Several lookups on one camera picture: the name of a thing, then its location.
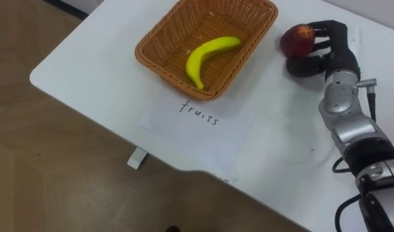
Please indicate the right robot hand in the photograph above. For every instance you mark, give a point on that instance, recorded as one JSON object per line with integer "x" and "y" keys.
{"x": 338, "y": 54}

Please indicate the red apple soft toy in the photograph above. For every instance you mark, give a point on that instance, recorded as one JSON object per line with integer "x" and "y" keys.
{"x": 296, "y": 42}

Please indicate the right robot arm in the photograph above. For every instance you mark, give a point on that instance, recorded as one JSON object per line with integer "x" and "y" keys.
{"x": 361, "y": 135}

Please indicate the white desk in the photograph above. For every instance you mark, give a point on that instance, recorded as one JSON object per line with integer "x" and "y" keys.
{"x": 280, "y": 129}

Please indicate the yellow banana soft toy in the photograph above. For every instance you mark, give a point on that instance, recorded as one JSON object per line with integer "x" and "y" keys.
{"x": 203, "y": 54}

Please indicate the orange woven basket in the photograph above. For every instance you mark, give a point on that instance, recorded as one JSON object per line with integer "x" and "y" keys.
{"x": 183, "y": 35}

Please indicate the white paper sheet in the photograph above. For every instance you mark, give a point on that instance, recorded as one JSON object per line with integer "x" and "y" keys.
{"x": 196, "y": 135}

